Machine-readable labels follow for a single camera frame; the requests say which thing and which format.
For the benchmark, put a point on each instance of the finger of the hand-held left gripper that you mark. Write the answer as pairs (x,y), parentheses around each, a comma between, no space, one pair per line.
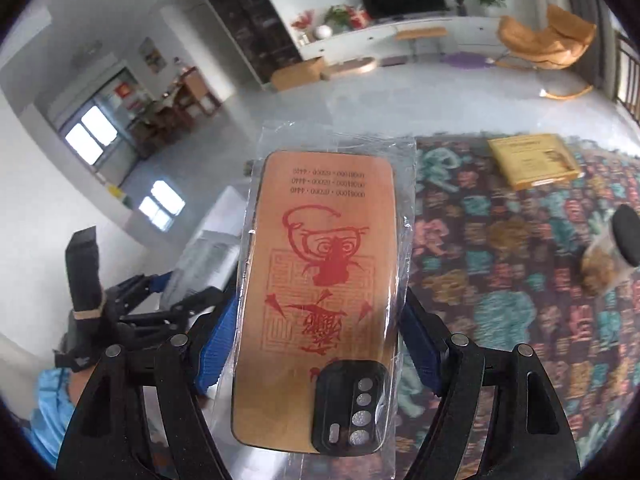
(185,307)
(150,285)

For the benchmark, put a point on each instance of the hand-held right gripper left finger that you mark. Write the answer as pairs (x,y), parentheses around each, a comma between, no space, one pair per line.
(215,350)

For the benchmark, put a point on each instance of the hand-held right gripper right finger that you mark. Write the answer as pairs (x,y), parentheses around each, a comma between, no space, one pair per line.
(420,350)

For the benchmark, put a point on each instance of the bagged wooden phone case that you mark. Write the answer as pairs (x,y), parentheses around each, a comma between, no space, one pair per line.
(320,260)

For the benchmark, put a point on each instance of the person's left forearm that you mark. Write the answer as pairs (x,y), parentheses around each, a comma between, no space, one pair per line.
(50,410)

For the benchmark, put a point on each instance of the printed woven blanket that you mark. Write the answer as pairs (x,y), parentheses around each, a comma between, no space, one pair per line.
(525,310)

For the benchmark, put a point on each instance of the glass balcony door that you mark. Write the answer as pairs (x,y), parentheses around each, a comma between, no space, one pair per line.
(90,135)

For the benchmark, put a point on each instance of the wooden dining table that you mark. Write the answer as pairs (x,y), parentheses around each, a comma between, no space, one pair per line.
(155,120)

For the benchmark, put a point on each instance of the clear jar with black lid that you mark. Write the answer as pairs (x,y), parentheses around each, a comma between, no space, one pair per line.
(600,265)

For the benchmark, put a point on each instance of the wooden dining chair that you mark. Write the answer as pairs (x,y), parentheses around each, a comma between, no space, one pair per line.
(197,90)

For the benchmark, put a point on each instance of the yellow flat box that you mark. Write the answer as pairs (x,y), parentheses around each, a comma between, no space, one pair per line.
(535,160)

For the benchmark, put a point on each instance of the cardboard box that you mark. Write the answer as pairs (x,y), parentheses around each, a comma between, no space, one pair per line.
(297,74)

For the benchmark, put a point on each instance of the dark glass cabinet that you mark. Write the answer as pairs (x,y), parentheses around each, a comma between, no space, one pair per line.
(245,15)

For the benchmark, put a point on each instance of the grey flat scale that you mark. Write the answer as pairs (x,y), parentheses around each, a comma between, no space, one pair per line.
(394,61)

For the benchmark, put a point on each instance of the round wooden board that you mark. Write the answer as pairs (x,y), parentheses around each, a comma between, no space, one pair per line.
(350,67)

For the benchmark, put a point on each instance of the purple mat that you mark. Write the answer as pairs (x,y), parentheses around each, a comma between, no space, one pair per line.
(467,60)

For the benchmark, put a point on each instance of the red flowers in vase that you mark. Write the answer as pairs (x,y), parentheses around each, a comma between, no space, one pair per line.
(302,22)

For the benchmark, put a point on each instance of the white round vase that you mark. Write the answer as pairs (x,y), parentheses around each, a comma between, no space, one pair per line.
(323,32)

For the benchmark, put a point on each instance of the small wooden bench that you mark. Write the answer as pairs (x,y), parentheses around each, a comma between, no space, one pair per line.
(420,33)

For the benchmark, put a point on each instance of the white television cabinet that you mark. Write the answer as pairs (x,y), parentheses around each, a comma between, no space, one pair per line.
(475,30)

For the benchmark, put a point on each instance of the leafy green potted plant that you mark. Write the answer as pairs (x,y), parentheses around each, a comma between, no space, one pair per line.
(337,17)

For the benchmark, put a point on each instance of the orange lounge chair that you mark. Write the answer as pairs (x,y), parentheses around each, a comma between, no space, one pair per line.
(545,45)

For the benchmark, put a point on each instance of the red ornament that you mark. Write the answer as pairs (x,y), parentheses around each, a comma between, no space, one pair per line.
(360,17)

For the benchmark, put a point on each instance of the wooden crib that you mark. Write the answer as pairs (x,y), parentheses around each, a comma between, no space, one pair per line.
(627,80)

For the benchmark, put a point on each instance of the small potted plant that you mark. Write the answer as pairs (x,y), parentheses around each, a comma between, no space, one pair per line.
(459,5)

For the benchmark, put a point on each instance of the grey curtain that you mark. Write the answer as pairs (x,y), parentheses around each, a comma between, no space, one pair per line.
(585,10)

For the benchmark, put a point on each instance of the framed wall picture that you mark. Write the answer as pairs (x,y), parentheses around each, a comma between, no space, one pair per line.
(152,55)

